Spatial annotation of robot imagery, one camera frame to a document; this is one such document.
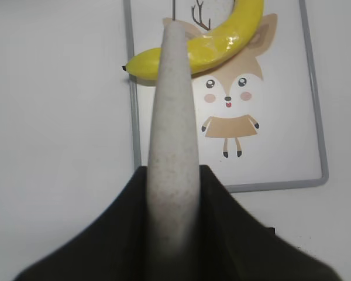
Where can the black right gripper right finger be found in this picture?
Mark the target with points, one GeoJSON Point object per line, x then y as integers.
{"type": "Point", "coordinates": [233, 245]}

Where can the cleaver knife white handle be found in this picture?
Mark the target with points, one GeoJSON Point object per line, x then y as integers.
{"type": "Point", "coordinates": [173, 188]}

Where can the yellow plastic banana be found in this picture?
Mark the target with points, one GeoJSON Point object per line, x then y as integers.
{"type": "Point", "coordinates": [208, 50]}

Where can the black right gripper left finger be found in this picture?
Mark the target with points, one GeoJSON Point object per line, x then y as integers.
{"type": "Point", "coordinates": [113, 247]}

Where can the white cutting board grey rim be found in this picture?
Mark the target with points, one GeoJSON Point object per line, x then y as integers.
{"type": "Point", "coordinates": [258, 115]}

